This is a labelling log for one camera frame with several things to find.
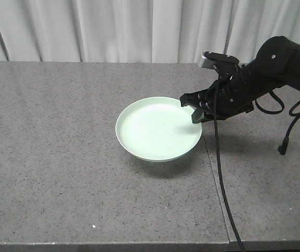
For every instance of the light green round plate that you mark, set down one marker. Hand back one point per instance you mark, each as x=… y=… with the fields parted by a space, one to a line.
x=157 y=129

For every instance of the white pleated curtain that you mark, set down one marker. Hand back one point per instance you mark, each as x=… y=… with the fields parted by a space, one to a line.
x=141 y=31

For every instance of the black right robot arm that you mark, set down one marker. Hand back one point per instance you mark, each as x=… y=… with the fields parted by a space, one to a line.
x=277 y=64

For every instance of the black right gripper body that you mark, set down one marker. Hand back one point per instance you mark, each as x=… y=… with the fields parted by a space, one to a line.
x=228 y=103

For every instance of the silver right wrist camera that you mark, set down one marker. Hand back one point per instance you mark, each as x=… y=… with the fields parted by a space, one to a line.
x=209 y=59

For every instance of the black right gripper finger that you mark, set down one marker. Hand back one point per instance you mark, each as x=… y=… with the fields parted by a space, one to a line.
x=201 y=98
x=201 y=115

